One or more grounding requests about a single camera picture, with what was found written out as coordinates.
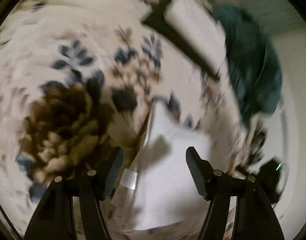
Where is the white t-shirt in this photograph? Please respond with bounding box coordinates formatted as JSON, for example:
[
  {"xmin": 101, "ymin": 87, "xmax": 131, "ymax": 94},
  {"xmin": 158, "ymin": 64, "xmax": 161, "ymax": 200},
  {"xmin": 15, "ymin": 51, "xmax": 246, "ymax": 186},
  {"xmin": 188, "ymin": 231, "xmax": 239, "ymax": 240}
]
[{"xmin": 112, "ymin": 101, "xmax": 211, "ymax": 230}]

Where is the black white striped garment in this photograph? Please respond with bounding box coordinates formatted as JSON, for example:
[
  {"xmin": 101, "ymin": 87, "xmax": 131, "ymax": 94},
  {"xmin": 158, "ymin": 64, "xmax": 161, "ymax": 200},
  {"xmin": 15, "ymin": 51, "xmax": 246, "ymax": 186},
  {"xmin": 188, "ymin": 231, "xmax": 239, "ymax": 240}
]
[{"xmin": 246, "ymin": 124, "xmax": 268, "ymax": 166}]

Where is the white bed headboard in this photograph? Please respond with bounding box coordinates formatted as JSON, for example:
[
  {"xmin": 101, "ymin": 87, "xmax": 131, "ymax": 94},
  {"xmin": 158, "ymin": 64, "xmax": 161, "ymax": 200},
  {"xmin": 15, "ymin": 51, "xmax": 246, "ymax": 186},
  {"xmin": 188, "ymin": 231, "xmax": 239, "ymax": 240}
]
[{"xmin": 262, "ymin": 80, "xmax": 306, "ymax": 239}]

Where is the dark green plush blanket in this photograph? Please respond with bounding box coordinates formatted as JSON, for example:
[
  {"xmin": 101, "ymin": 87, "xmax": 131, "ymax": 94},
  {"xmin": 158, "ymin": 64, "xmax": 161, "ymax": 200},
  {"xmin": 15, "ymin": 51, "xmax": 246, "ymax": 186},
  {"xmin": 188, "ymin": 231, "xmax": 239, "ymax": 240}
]
[{"xmin": 212, "ymin": 4, "xmax": 282, "ymax": 127}]

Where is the floral bed quilt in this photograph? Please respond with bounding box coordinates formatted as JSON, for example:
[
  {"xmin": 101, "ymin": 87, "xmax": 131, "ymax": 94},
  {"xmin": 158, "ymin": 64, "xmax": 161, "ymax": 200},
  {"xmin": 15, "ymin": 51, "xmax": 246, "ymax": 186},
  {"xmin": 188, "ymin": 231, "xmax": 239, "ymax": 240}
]
[{"xmin": 0, "ymin": 0, "xmax": 247, "ymax": 239}]

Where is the folded white garment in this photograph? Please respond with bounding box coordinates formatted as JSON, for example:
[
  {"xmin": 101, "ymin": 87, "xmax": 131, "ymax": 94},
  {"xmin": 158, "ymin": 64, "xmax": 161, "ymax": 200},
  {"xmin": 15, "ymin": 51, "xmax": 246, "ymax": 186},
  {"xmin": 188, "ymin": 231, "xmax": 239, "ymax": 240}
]
[{"xmin": 164, "ymin": 0, "xmax": 226, "ymax": 73}]

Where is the folded black garment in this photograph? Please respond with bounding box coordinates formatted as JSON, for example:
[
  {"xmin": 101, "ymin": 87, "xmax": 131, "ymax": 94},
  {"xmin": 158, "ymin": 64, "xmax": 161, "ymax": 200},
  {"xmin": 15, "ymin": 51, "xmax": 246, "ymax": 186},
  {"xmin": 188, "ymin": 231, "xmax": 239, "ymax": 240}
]
[{"xmin": 141, "ymin": 0, "xmax": 220, "ymax": 81}]

